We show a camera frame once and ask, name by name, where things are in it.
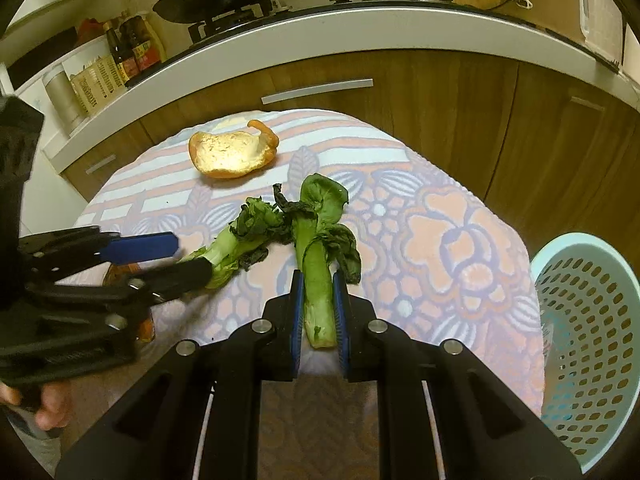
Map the green bok choy stalk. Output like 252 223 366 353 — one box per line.
182 197 292 290

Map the wooden kitchen cabinet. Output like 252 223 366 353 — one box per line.
64 50 639 266

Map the person's left hand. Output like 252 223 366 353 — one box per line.
0 378 74 432

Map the metal canister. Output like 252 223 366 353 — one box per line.
42 64 87 136

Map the orange peel with pith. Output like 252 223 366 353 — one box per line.
188 119 280 180

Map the floral pink table cloth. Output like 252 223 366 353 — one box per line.
70 110 544 479

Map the beige utensil holder basket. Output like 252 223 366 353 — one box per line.
70 55 126 117

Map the light blue plastic basket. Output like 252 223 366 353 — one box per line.
532 233 639 471

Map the dark sauce bottle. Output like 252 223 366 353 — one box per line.
103 21 139 86

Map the black gas stove top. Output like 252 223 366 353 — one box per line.
158 0 632 96

